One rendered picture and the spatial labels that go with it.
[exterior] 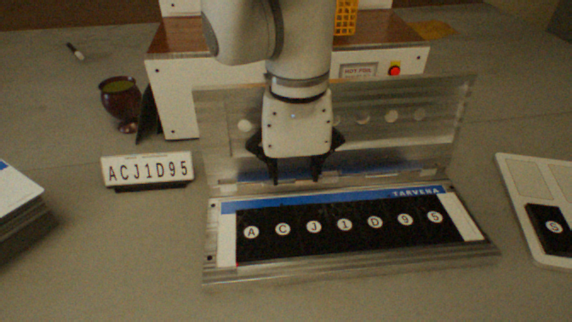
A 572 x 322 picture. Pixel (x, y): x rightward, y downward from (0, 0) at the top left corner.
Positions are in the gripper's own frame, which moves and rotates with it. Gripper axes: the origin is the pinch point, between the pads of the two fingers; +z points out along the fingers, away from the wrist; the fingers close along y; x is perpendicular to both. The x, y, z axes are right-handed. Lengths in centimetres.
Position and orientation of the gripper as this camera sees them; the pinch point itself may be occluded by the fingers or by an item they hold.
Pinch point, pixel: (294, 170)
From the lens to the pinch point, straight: 57.0
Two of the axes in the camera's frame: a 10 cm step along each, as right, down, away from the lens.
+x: -1.2, -6.5, 7.5
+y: 9.9, -0.7, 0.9
